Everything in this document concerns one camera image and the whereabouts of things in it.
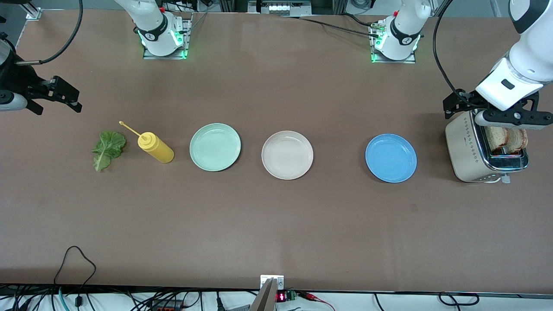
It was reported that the aluminium camera mast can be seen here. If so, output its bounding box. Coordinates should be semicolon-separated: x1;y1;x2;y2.
250;275;286;311

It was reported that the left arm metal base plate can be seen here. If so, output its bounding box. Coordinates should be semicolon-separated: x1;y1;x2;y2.
369;19;417;64

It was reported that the black base power cable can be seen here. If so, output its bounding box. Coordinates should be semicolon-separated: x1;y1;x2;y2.
281;15;381;37

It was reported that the brown bread slice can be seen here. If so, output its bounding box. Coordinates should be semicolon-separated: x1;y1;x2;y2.
505;127;528;154
485;126;510;152

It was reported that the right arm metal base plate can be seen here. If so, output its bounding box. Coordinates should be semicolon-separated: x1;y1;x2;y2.
143;13;193;60

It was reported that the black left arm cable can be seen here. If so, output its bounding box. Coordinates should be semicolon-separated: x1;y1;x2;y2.
433;0;476;104

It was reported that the red clip lead wire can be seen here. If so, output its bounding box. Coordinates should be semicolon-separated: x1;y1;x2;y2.
298;291;337;311

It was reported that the beige chrome toaster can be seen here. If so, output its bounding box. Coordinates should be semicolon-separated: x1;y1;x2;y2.
445;110;530;184

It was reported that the beige plate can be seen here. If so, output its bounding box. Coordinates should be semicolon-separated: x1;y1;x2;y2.
261;130;314;181

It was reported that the grey terminal block device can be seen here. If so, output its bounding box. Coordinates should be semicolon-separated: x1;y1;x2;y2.
248;0;312;17

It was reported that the thin black looped cable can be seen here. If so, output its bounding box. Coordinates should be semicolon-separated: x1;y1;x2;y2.
53;246;97;298

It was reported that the black coiled cable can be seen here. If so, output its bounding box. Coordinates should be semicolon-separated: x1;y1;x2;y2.
439;292;480;306

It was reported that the green lettuce leaf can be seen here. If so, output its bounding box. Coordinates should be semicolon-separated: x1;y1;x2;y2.
92;131;127;172

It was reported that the yellow mustard squeeze bottle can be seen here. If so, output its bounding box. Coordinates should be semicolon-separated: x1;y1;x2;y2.
119;121;175;164

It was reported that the green plate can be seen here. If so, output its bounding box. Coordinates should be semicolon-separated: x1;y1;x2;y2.
189;123;242;172

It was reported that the blue plate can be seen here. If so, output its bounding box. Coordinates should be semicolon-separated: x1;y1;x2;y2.
365;133;418;184

